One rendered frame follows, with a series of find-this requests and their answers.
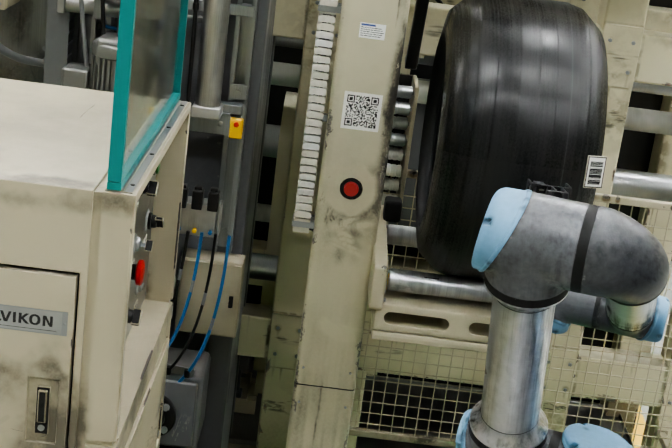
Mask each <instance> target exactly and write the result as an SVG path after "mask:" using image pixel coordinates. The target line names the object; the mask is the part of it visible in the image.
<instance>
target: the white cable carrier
mask: <svg viewBox="0 0 672 448"><path fill-rule="evenodd" d="M320 5H327V6H334V7H342V4H338V0H320ZM335 21H336V13H331V12H323V11H319V15H318V23H317V31H316V40H315V48H314V56H313V65H312V72H311V81H310V89H309V98H308V105H307V113H306V121H305V130H304V137H303V145H302V156H301V164H300V173H299V180H298V188H297V197H296V205H295V213H294V221H302V222H310V223H314V221H315V217H311V213H312V206H313V197H314V188H315V181H316V174H317V165H318V157H319V149H320V140H321V133H322V125H323V121H324V122H327V118H328V114H327V113H324V109H325V102H326V93H327V85H328V77H329V69H330V61H331V53H332V45H333V37H334V28H335ZM293 231H294V232H302V233H309V228H302V227H294V226H293Z"/></svg>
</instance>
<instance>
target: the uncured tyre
mask: <svg viewBox="0 0 672 448"><path fill-rule="evenodd" d="M607 101H608V64H607V53H606V46H605V42H604V38H603V35H602V33H601V31H600V29H599V28H598V27H597V26H596V24H595V23H594V22H593V21H592V19H591V18H590V17H589V16H588V14H587V13H586V12H585V11H584V10H583V9H582V8H579V7H577V6H575V5H572V4H570V3H568V2H561V1H553V0H462V1H461V2H459V3H458V4H456V5H455V6H454V7H452V8H451V9H450V10H449V12H448V14H447V17H446V20H445V23H444V26H443V29H442V33H441V36H440V39H439V42H438V46H437V50H436V54H435V58H434V63H433V68H432V73H431V78H430V84H429V90H428V96H427V102H426V109H425V115H424V122H423V130H422V138H421V146H420V155H419V165H418V176H417V188H416V238H417V248H418V251H419V253H420V254H421V255H422V256H423V257H424V259H425V260H426V261H427V262H428V263H429V265H430V266H431V267H432V268H433V269H434V270H435V271H437V272H440V273H442V274H445V275H451V276H459V277H467V278H475V279H483V280H484V278H483V276H484V272H479V271H475V270H477V269H474V268H473V267H472V265H471V261H472V256H473V252H474V248H475V244H476V241H477V238H478V234H479V231H480V228H481V225H482V222H483V220H484V217H485V214H486V211H487V209H488V206H489V204H490V202H491V199H492V197H493V196H494V194H495V193H496V192H497V191H498V190H499V189H501V188H514V189H520V190H526V186H527V180H528V179H530V180H531V181H532V182H533V181H543V182H544V183H545V184H547V185H551V186H559V187H565V184H566V183H567V184H568V185H569V186H570V187H571V188H572V195H571V200H574V201H578V202H583V203H588V204H592V205H593V202H594V197H595V193H596V188H583V182H584V177H585V171H586V165H587V159H588V155H590V156H602V153H603V145H604V137H605V128H606V117H607ZM456 267H457V268H456ZM459 268H465V269H459ZM467 269H473V270H467Z"/></svg>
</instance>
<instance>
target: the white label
mask: <svg viewBox="0 0 672 448"><path fill-rule="evenodd" d="M606 162H607V157H604V156H590V155H588V159H587V165H586V171H585V177H584V182H583V188H598V189H602V185H603V179H604V173H605V167H606Z"/></svg>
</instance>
